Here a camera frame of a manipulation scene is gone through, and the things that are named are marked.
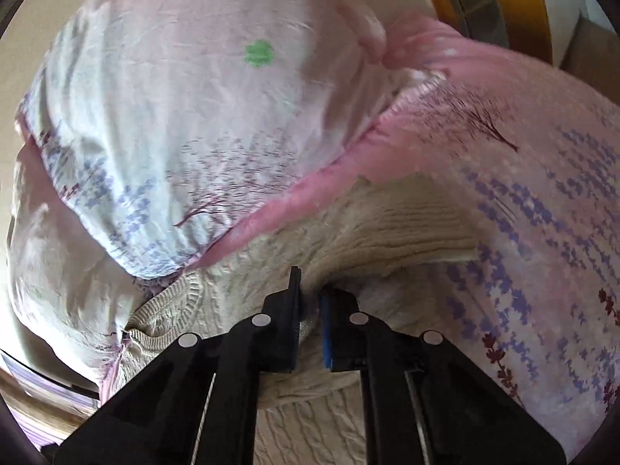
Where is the beige cable knit sweater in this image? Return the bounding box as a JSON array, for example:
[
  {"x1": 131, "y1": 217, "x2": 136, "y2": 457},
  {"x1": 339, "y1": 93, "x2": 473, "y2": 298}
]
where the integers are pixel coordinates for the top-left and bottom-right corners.
[{"x1": 102, "y1": 175, "x2": 478, "y2": 464}]

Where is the pale pink floral pillow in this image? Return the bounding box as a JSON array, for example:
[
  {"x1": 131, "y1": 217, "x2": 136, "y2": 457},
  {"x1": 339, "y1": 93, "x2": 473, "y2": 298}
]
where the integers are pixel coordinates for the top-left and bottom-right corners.
[{"x1": 7, "y1": 142, "x2": 144, "y2": 385}]

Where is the pink floral bed sheet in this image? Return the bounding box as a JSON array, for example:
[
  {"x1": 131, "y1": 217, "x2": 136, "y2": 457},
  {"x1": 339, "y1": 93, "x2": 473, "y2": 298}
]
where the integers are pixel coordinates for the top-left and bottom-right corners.
[{"x1": 199, "y1": 14, "x2": 619, "y2": 464}]

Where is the floral pillow with green dot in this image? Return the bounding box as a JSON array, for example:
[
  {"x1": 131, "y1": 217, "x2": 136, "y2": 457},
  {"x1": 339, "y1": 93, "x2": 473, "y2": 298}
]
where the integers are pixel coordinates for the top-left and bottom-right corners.
[{"x1": 18, "y1": 0, "x2": 411, "y2": 279}]

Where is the yellow wooden headboard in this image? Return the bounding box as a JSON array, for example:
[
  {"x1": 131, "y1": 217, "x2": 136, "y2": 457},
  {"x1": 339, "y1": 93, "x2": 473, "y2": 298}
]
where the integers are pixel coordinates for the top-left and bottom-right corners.
[{"x1": 431, "y1": 0, "x2": 553, "y2": 63}]

